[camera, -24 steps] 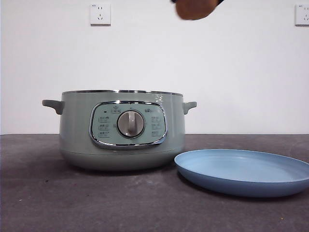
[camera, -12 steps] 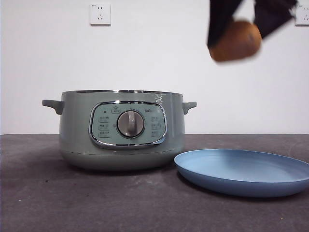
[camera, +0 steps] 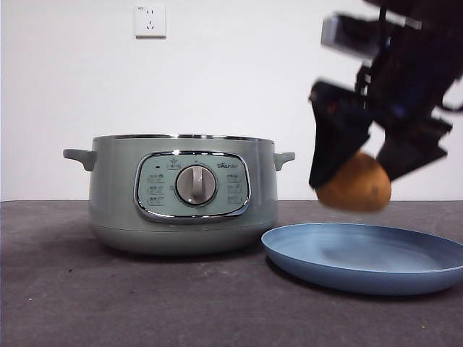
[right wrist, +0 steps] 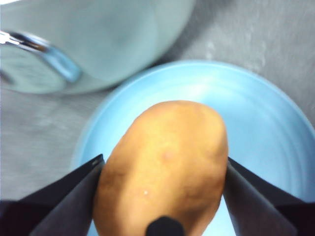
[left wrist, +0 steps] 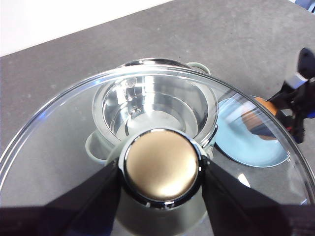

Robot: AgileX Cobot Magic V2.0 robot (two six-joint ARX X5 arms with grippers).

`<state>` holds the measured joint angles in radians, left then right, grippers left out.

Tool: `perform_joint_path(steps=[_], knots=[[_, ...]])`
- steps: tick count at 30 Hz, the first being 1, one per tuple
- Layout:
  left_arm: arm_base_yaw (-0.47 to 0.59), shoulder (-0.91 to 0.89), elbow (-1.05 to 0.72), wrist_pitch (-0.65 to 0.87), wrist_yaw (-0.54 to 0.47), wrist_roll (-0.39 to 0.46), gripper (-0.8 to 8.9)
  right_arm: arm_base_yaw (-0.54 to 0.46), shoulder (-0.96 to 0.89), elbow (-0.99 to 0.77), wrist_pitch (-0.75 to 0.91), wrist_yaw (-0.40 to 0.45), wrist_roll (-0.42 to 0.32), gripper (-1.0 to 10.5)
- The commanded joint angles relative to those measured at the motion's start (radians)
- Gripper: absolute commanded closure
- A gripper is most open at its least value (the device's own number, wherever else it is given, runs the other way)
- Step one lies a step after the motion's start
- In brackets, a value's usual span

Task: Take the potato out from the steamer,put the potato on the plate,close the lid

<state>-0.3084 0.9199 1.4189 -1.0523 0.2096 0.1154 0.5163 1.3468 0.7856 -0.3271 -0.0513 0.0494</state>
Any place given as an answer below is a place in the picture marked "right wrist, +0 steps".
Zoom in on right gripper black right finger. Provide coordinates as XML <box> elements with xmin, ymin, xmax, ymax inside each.
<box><xmin>222</xmin><ymin>157</ymin><xmax>315</xmax><ymax>236</ymax></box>

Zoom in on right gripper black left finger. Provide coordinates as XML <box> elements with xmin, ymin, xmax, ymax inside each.
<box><xmin>0</xmin><ymin>154</ymin><xmax>105</xmax><ymax>236</ymax></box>

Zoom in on orange-brown potato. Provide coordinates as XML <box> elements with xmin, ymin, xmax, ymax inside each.
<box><xmin>93</xmin><ymin>100</ymin><xmax>229</xmax><ymax>236</ymax></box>

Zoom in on blue round plate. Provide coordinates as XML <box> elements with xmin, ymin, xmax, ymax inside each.
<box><xmin>71</xmin><ymin>60</ymin><xmax>315</xmax><ymax>236</ymax></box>

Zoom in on pale green electric steamer pot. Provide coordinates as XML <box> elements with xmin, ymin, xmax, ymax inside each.
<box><xmin>0</xmin><ymin>0</ymin><xmax>195</xmax><ymax>95</ymax></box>

